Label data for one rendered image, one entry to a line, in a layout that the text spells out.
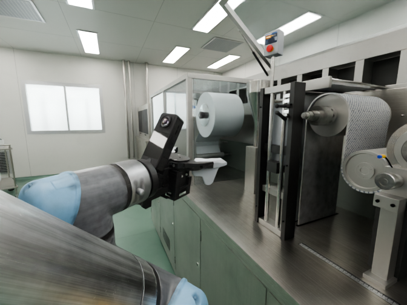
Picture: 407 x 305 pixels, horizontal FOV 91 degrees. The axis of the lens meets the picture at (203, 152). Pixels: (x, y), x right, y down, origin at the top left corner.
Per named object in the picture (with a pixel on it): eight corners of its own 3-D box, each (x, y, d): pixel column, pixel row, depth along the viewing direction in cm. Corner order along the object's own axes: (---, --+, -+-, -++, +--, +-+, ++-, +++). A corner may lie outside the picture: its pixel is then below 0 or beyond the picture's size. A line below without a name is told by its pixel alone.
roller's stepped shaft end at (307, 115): (297, 120, 64) (298, 110, 64) (310, 120, 67) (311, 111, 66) (306, 120, 61) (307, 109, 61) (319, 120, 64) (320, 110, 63)
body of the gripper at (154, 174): (166, 183, 48) (123, 199, 38) (169, 147, 46) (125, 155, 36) (192, 192, 44) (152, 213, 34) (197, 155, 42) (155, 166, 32)
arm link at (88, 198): (19, 242, 25) (9, 175, 23) (103, 209, 34) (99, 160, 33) (48, 265, 21) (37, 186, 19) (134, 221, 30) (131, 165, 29)
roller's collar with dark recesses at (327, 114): (306, 125, 68) (307, 106, 67) (317, 124, 71) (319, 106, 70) (323, 125, 63) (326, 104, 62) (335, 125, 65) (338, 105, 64)
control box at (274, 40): (261, 55, 91) (262, 32, 90) (269, 59, 96) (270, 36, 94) (275, 52, 86) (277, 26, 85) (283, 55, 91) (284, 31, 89)
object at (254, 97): (238, 189, 124) (241, 94, 115) (256, 186, 130) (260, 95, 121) (252, 196, 111) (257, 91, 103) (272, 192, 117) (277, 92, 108)
